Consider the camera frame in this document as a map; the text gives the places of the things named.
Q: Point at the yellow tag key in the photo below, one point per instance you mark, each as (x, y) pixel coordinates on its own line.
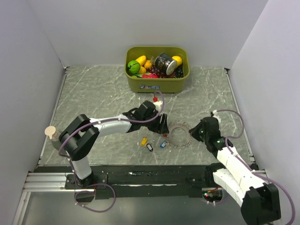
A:
(144, 141)

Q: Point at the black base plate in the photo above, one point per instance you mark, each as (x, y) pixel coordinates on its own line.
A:
(152, 180)

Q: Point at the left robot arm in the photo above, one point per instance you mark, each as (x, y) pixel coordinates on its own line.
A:
(79, 137)

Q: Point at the red toy dragonfruit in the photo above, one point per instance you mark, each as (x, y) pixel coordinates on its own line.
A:
(150, 75)

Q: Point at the olive green plastic bin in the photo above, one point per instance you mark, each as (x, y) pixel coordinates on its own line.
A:
(150, 85)

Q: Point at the green toy watermelon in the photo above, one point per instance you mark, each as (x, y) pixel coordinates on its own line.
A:
(133, 67)

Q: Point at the black tag key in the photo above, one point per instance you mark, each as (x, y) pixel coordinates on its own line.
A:
(149, 147)

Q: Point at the yellow toy mango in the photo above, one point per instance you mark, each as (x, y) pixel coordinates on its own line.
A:
(141, 60)

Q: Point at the dark toy grapes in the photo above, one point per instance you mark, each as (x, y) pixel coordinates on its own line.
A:
(179, 72)

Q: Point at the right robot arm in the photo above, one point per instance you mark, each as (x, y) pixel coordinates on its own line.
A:
(259, 201)

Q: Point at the orange toy fruit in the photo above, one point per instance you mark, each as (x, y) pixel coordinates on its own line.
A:
(148, 64)

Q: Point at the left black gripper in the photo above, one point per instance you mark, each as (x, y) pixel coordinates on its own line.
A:
(161, 128)

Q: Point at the large metal keyring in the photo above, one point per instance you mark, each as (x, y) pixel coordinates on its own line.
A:
(177, 142)

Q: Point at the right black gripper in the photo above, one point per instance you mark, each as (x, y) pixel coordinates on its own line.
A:
(194, 131)

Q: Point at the small yellow toy lemon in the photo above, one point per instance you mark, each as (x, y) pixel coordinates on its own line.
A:
(142, 70)

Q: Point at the blue tag key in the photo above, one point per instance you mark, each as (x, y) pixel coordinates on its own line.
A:
(164, 144)

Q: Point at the black printed can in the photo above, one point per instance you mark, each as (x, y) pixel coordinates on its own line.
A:
(165, 64)

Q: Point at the yellow toy lemon right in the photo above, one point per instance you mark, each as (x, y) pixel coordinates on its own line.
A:
(178, 60)

